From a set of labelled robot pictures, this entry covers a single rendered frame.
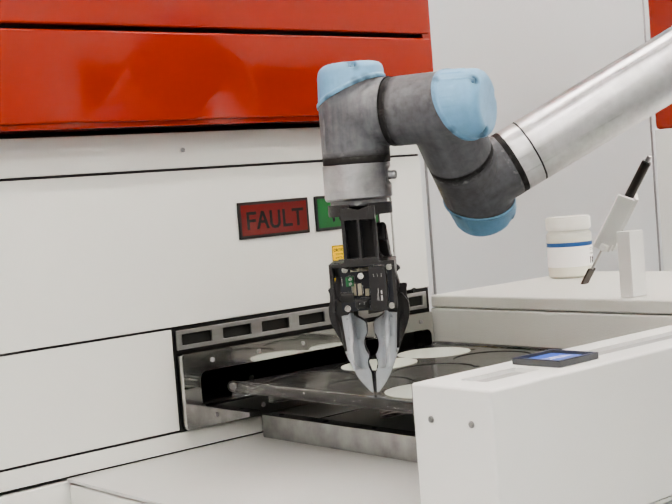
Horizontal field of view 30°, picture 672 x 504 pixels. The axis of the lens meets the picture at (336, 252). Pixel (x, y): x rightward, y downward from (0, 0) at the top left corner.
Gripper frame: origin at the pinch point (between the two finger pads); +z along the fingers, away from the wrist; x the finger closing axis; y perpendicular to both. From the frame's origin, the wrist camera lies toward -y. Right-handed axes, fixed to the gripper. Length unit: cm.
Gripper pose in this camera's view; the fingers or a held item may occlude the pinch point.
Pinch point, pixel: (375, 379)
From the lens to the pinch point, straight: 142.4
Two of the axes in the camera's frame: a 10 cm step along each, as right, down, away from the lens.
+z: 0.8, 10.0, 0.5
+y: -0.9, 0.6, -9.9
